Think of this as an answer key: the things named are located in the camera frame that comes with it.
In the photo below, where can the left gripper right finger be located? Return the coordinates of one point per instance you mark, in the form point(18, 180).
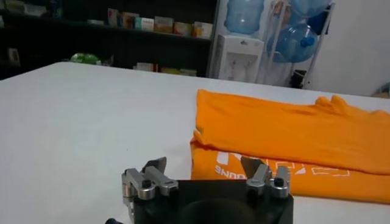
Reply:
point(259, 179)

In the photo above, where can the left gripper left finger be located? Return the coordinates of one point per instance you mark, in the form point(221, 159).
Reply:
point(146, 185)

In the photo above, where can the orange t-shirt with white print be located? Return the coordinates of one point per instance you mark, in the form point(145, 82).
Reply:
point(289, 137)

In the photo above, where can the green yellow medicine box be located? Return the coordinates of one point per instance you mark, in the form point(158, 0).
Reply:
point(169, 70)

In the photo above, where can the white box with red stripe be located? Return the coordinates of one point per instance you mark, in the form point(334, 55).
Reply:
point(145, 67)

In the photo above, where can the white water dispenser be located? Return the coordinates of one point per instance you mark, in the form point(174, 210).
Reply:
point(239, 61)

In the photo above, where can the green white medicine box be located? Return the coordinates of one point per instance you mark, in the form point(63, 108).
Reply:
point(188, 72)

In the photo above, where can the white metal jug rack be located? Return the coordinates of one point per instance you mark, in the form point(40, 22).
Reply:
point(311, 69)

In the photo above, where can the black shelf unit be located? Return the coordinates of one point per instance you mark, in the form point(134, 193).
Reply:
point(152, 48)

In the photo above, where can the green snack bag in bowl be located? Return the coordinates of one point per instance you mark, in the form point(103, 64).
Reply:
point(85, 58)

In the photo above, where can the yellow and red box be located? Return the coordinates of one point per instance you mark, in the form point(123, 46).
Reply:
point(182, 29)

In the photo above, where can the teal and white box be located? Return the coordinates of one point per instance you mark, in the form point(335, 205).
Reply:
point(144, 24)

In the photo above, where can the yellow box with white label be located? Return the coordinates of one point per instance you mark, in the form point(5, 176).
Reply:
point(163, 25)

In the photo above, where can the white orange medicine box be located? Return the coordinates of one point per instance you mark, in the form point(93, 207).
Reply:
point(196, 30)

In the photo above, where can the blue water jug with label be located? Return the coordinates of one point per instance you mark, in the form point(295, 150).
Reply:
point(243, 15)

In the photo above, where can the white red upright box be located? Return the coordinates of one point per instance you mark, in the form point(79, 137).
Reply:
point(112, 17)

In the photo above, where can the small flat white box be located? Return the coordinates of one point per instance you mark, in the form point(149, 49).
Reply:
point(95, 22)

